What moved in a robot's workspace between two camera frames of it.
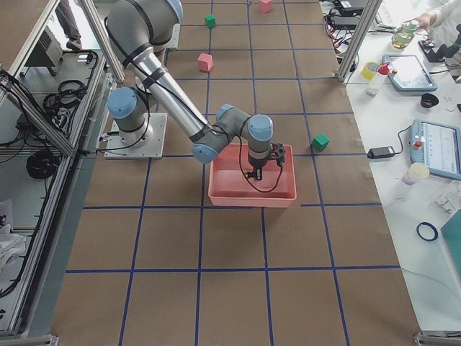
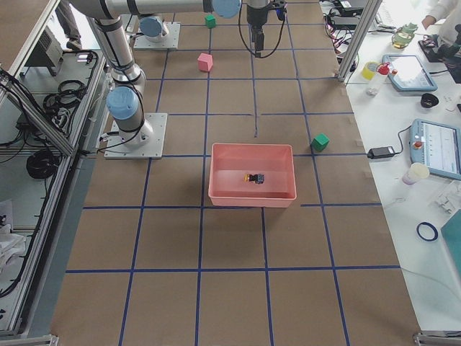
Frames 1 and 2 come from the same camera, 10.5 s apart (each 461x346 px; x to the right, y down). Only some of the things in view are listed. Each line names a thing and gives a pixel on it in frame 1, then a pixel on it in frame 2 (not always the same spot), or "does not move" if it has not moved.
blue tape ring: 432,227 does not move
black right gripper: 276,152 to 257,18
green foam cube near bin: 320,142 does not move
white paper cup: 416,172 does not move
